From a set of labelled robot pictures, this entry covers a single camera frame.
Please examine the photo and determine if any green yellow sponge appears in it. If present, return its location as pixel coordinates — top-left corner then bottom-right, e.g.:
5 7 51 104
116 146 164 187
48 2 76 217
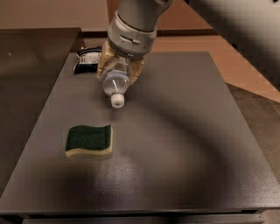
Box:
65 125 113 157

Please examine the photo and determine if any blue white snack bag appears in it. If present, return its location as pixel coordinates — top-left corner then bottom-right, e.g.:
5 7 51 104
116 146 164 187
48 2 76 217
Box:
73 46 102 74

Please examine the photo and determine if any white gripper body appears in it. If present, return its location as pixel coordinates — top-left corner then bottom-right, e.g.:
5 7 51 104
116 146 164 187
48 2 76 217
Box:
108 12 157 59

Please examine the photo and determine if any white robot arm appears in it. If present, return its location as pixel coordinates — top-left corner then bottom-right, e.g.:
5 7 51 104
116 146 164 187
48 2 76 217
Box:
97 0 280 88

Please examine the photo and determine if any clear plastic water bottle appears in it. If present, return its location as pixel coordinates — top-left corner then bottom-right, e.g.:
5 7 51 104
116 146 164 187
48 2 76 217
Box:
102 63 130 109

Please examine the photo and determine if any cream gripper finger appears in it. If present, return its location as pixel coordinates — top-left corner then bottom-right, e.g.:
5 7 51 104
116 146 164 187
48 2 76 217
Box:
96 38 117 81
128 56 146 84

